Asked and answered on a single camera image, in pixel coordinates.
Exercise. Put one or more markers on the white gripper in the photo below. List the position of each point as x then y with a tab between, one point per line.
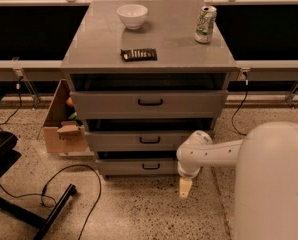
188	173

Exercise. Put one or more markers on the grey bottom drawer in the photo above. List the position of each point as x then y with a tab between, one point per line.
124	167

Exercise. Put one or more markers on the grey drawer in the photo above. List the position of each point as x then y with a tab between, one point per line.
124	167
148	104
111	141

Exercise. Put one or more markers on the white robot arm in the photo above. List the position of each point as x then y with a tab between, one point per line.
266	183

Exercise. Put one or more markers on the grey middle drawer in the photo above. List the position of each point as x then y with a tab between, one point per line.
111	141

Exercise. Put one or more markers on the grey drawer cabinet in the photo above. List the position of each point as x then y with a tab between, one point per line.
167	81

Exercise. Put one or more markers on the grey top drawer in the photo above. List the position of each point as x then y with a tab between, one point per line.
148	104

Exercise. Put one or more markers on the brown cardboard box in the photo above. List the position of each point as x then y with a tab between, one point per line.
61	134

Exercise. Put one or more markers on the dark snack bar packet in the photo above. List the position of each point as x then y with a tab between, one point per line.
142	54

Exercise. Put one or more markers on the white green soda can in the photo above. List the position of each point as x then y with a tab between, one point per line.
205	24

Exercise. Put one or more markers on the white bowl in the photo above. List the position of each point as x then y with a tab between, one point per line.
132	16

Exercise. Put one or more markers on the black chair base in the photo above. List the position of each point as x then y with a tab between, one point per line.
31	172

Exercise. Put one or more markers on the grey railing beam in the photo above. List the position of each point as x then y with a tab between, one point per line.
22	69

